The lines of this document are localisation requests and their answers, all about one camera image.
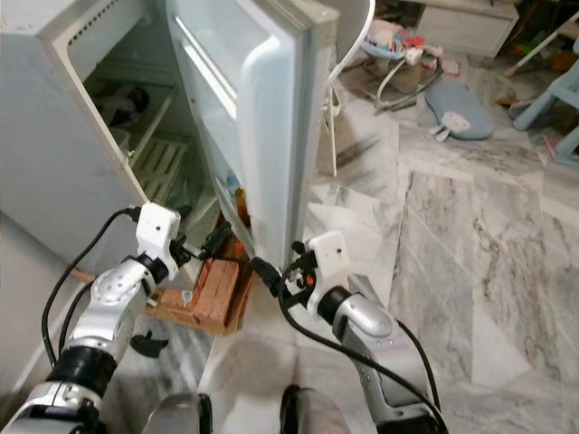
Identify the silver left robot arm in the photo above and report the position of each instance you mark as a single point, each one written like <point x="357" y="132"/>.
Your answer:
<point x="118" y="294"/>

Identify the white slatted fridge rack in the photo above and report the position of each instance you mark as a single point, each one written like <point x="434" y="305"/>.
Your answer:
<point x="158" y="167"/>

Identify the white fridge cabinet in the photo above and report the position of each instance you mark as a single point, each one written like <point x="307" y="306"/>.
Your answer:
<point x="54" y="117"/>

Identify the orange drink bottle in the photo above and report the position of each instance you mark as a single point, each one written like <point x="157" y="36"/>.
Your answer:
<point x="242" y="210"/>

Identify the brown wooden pallet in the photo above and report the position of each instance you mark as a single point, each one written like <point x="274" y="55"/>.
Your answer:
<point x="217" y="289"/>

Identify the clear water bottle blue cap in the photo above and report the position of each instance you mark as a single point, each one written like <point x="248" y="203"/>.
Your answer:
<point x="228" y="192"/>

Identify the dark grey food bowl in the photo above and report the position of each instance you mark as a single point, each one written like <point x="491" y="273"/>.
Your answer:
<point x="131" y="104"/>

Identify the grey left robot leg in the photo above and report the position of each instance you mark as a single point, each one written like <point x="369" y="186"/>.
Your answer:
<point x="172" y="418"/>

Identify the blue grey oval cushion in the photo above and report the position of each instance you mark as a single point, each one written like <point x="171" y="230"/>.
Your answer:
<point x="457" y="113"/>

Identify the baby bouncer seat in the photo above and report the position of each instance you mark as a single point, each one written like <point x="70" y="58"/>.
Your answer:
<point x="384" y="41"/>

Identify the white low cabinet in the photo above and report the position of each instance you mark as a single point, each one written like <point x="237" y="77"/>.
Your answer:
<point x="461" y="27"/>

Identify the light blue plastic stool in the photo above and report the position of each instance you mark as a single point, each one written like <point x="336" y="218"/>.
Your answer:
<point x="552" y="99"/>

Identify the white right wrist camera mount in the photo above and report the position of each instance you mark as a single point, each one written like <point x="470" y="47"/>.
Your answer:
<point x="330" y="258"/>

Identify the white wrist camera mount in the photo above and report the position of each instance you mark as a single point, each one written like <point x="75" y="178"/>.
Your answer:
<point x="158" y="231"/>
<point x="330" y="258"/>

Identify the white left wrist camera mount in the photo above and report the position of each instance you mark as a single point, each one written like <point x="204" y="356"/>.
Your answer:
<point x="158" y="231"/>

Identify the white tube frame chair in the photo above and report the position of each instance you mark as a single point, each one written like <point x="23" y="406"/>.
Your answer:
<point x="353" y="54"/>

